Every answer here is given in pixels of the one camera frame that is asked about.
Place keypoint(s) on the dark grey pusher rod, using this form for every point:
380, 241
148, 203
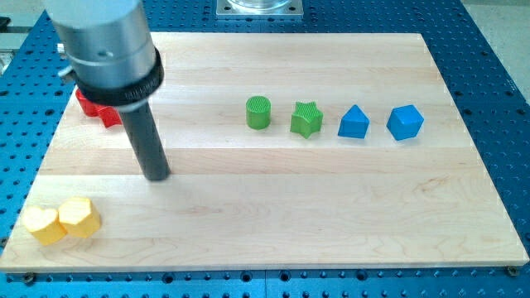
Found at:
142, 132

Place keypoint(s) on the red block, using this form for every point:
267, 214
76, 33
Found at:
108, 115

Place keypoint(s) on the yellow hexagon block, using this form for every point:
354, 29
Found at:
79, 217

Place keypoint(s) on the green cylinder block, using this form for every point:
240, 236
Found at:
258, 112

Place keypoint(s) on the yellow heart block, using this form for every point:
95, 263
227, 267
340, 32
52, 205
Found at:
43, 224

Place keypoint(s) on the light wooden board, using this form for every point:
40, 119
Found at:
242, 199

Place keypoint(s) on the green star block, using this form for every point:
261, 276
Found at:
306, 119

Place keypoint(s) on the blue pentagon house block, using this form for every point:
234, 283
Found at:
354, 123

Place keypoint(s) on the blue hexagon block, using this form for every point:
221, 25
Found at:
405, 122

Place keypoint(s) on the blue perforated metal table plate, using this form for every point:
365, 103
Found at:
494, 110

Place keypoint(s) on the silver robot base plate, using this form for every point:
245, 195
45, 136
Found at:
259, 8

